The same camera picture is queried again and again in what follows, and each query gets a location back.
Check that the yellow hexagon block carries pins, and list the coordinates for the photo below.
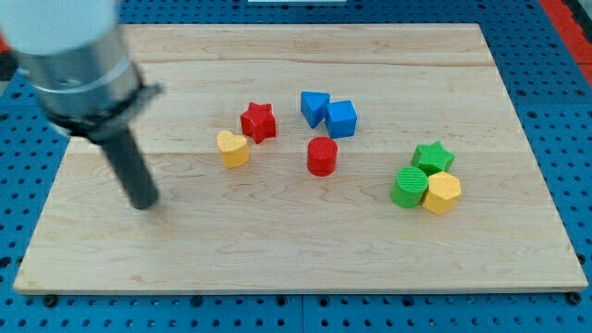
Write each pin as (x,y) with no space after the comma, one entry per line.
(443,193)

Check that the blue triangle block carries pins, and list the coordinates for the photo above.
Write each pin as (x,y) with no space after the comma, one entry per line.
(314,107)

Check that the wooden board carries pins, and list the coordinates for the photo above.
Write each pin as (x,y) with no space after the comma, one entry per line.
(270,226)

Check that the green star block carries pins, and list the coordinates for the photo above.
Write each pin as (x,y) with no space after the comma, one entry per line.
(432,158)

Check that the yellow heart block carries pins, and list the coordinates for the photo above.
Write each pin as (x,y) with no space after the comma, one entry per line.
(233,148)

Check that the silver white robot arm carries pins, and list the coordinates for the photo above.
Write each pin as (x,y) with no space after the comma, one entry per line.
(73,53)

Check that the red star block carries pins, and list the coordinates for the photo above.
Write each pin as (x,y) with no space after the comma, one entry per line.
(259,122)

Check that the green cylinder block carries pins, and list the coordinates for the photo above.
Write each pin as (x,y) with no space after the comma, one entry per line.
(409,187)

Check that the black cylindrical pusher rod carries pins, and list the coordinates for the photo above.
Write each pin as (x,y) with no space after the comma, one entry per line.
(125,158)

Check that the blue cube block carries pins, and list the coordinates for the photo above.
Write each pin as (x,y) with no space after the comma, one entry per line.
(341,119)

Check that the red cylinder block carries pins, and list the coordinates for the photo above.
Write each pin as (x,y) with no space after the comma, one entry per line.
(322,155)

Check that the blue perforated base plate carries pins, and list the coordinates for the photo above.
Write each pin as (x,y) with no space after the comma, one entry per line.
(543,59)

